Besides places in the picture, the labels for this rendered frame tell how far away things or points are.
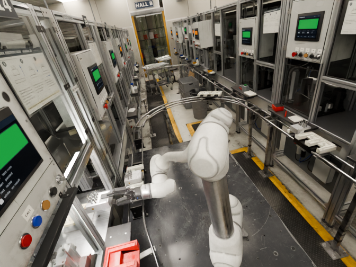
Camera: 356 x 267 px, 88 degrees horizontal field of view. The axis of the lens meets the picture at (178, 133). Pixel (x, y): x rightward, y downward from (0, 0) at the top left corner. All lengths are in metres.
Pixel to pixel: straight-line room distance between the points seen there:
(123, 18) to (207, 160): 8.75
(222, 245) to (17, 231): 0.77
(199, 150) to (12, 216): 0.54
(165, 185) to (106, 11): 8.54
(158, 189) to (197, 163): 0.58
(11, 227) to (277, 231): 1.28
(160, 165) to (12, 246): 0.76
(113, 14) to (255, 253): 8.91
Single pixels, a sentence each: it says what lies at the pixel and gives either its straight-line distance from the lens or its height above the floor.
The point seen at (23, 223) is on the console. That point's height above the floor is 1.45.
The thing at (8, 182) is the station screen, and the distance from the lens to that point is 0.64.
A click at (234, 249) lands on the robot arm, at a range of 1.05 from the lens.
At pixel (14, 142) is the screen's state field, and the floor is 1.65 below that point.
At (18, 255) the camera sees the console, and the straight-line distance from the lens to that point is 0.69.
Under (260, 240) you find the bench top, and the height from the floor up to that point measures 0.68.
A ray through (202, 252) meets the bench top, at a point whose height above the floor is 0.68.
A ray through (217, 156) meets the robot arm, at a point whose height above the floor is 1.48.
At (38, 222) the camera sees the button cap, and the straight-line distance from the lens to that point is 0.73.
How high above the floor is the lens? 1.85
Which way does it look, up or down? 30 degrees down
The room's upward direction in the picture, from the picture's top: 10 degrees counter-clockwise
